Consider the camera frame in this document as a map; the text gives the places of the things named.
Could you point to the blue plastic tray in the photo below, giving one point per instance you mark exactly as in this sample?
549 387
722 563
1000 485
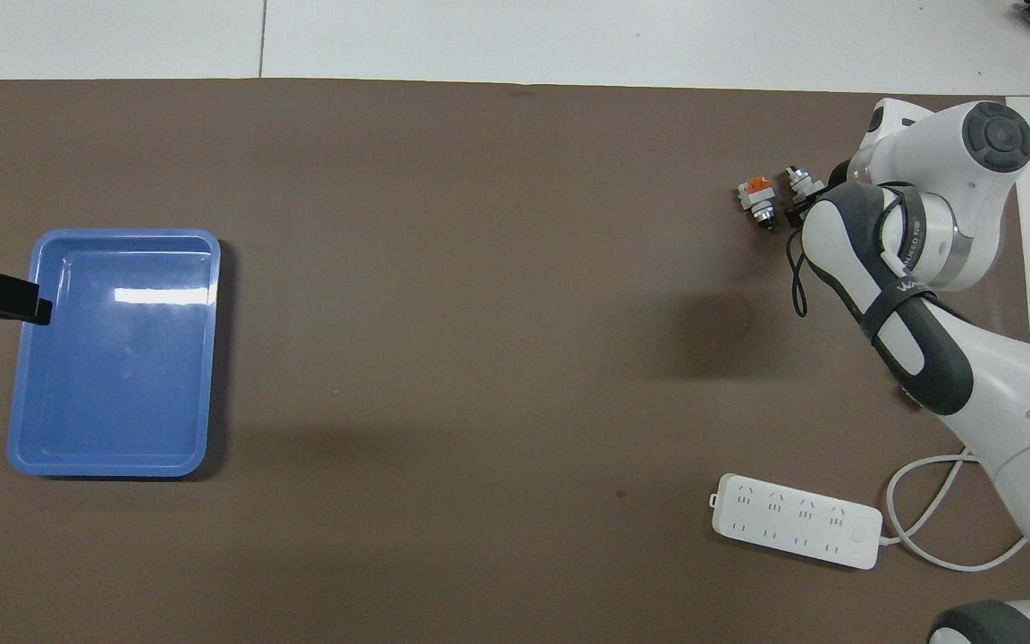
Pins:
113 358

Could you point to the brown table mat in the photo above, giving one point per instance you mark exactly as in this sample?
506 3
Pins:
479 268

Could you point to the orange selector switch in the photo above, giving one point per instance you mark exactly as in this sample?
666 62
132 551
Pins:
756 199

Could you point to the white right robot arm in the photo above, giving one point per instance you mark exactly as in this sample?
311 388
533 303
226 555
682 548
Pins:
971 143

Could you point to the red selector switch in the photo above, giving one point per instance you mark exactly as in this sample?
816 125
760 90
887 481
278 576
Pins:
803 183

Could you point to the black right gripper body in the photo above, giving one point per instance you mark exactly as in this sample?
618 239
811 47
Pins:
839 170

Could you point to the white power strip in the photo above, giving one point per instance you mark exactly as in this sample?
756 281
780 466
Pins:
797 523

